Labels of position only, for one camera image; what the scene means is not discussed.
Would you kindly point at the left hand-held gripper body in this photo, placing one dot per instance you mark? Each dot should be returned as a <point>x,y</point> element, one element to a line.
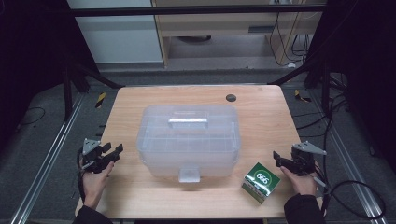
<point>93,157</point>

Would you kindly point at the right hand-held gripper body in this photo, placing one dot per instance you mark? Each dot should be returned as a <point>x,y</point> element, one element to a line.
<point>303,160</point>

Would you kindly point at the green and white carton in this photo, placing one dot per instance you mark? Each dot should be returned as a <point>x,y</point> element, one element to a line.
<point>261,183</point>

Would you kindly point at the clear plastic storage box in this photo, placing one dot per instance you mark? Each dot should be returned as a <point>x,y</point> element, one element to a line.
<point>188,143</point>

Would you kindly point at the person's right hand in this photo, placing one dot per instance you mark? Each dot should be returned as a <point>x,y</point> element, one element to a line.
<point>300,183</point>

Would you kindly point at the person's left hand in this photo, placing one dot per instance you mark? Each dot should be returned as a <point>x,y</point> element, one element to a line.
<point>95,183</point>

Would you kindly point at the yellow and black tape strip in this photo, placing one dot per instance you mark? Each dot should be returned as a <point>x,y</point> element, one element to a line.
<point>100,100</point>
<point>300,97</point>

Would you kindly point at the black metal stand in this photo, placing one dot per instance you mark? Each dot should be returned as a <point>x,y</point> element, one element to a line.
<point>325,90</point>
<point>67,93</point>

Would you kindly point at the dark round table grommet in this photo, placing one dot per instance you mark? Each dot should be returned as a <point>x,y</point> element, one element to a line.
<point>231,98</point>

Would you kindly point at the white cabinet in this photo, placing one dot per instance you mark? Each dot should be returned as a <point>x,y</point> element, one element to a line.
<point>118,40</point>

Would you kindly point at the dark curtain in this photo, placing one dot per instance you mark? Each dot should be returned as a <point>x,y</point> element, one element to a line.
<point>34,49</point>
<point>364,62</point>

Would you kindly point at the wooden desk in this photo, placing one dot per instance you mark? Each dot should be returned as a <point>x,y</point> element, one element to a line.
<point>218,25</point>

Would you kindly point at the black horizontal bar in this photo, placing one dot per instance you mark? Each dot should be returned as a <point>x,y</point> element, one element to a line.
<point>186,10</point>

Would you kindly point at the aluminium floor rail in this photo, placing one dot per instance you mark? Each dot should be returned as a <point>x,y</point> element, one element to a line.
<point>46,158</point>
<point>348,155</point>

